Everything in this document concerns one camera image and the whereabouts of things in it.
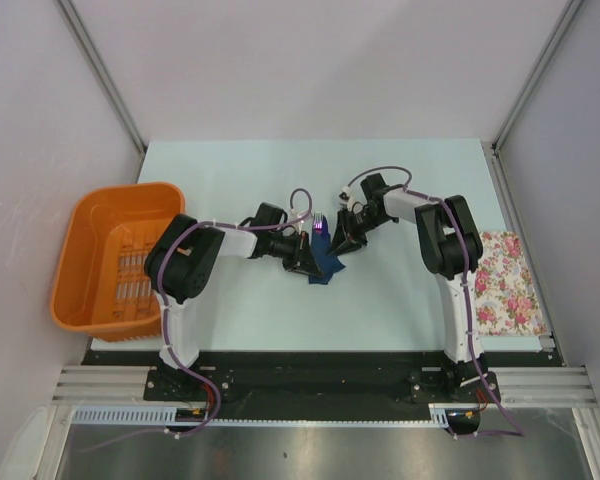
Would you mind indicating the purple iridescent fork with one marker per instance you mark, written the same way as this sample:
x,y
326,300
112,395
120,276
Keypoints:
x,y
319,222

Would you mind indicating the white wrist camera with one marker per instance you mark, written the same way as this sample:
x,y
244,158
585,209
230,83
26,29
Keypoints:
x,y
300,215
346,199

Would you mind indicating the white slotted cable duct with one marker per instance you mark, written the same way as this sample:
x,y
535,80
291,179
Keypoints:
x,y
173,417

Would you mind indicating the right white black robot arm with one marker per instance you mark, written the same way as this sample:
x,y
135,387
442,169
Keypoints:
x,y
450,248

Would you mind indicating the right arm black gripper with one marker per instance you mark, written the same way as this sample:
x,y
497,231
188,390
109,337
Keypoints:
x,y
347,245

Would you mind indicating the orange plastic basket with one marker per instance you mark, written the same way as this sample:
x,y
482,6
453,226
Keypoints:
x,y
100,288

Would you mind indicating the floral cloth mat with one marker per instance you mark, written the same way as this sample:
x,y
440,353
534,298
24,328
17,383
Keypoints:
x,y
506,300

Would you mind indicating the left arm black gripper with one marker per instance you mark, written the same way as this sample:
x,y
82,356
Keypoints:
x,y
301,258

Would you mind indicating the dark blue paper napkin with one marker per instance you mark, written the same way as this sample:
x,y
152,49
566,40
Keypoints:
x,y
329,265

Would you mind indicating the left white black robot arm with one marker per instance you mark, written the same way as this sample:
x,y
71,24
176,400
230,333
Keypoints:
x,y
181,262

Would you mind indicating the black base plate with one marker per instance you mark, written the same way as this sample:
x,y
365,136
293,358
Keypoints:
x,y
294,380

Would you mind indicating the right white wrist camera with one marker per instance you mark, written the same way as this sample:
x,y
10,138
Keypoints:
x,y
346,199

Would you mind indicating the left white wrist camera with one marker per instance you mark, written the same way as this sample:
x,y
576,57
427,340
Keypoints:
x,y
300,215

